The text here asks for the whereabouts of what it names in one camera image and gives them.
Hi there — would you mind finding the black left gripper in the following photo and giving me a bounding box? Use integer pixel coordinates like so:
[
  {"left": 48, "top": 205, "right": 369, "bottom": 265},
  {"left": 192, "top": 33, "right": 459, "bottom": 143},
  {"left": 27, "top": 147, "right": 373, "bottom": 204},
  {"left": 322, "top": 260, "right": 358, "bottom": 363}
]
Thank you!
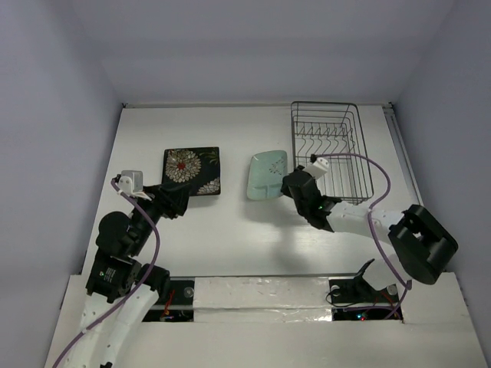
[{"left": 129, "top": 179, "right": 192, "bottom": 254}]

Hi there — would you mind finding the pale green plate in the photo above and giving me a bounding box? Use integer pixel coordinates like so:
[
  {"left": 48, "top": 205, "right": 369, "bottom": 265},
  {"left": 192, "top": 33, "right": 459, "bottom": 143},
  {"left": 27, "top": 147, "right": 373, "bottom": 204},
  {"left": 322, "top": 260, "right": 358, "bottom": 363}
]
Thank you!
[{"left": 246, "top": 150, "right": 288, "bottom": 201}]

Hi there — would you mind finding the wire dish rack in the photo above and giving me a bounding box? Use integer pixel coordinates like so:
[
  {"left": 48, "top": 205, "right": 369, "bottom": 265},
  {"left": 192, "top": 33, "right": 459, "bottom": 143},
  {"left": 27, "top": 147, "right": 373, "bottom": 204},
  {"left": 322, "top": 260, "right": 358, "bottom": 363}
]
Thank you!
[{"left": 291, "top": 101, "right": 374, "bottom": 205}]

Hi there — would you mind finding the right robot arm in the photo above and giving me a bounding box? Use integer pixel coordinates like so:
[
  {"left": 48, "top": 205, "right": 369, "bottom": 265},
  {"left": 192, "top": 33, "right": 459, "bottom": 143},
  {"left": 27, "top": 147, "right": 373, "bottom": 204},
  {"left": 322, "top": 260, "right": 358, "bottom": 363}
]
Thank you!
[{"left": 282, "top": 168, "right": 458, "bottom": 301}]

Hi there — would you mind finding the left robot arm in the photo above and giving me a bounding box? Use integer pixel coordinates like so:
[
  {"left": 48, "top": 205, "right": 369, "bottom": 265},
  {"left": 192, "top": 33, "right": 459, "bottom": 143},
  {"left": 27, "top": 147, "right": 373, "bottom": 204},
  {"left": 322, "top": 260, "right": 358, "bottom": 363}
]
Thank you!
[{"left": 53, "top": 172, "right": 190, "bottom": 367}]

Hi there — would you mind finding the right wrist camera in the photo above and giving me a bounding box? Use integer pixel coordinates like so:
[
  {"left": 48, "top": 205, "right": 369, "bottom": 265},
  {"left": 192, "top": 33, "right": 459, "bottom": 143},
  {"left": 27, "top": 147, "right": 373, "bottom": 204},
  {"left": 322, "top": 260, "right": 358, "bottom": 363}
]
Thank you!
[{"left": 309, "top": 154, "right": 330, "bottom": 179}]

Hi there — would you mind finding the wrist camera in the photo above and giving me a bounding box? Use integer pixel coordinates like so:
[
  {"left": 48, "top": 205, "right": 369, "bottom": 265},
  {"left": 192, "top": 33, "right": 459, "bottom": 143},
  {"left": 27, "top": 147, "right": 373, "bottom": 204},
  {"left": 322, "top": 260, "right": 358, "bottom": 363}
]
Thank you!
[
  {"left": 110, "top": 170, "right": 149, "bottom": 199},
  {"left": 309, "top": 154, "right": 330, "bottom": 179}
]

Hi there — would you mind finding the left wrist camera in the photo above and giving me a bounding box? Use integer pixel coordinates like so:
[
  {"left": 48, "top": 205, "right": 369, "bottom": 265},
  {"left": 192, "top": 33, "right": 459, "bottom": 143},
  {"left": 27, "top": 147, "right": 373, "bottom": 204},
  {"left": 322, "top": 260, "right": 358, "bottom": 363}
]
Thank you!
[{"left": 110, "top": 170, "right": 149, "bottom": 199}]

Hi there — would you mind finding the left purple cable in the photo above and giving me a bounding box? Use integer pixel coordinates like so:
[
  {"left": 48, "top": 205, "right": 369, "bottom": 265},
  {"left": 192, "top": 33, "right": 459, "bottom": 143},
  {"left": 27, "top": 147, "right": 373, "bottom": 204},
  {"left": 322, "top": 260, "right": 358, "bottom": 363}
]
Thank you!
[{"left": 51, "top": 178, "right": 162, "bottom": 368}]

